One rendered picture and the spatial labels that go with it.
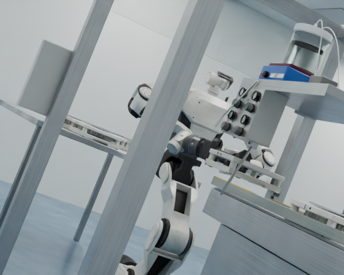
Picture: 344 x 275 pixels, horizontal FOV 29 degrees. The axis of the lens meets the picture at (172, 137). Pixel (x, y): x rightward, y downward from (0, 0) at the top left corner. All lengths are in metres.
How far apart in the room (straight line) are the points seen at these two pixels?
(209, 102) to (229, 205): 0.92
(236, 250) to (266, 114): 0.51
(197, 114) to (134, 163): 1.87
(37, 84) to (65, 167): 5.00
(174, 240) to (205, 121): 0.60
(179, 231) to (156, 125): 1.76
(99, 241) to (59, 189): 6.12
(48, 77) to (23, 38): 4.72
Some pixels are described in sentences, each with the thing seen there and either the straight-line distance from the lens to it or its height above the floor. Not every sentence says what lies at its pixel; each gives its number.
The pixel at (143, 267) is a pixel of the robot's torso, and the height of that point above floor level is 0.40.
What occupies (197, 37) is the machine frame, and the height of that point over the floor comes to 1.20.
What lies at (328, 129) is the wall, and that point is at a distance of 9.04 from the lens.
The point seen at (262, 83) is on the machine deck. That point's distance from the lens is 2.53.
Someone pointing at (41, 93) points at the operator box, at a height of 0.97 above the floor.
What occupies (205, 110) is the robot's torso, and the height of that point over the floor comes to 1.20.
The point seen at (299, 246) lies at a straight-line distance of 2.03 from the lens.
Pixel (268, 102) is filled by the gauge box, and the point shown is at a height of 1.25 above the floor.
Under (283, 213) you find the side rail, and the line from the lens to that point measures 2.15.
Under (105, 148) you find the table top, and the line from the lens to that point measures 3.89.
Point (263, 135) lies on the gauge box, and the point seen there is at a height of 1.14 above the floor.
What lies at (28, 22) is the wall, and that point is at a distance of 7.26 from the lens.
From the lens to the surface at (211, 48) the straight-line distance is 2.71.
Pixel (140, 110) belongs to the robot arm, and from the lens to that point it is 3.02.
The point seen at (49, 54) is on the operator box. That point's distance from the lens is 2.53.
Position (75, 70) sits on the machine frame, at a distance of 2.49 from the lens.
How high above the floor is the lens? 0.96
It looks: 1 degrees up
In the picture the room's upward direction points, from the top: 22 degrees clockwise
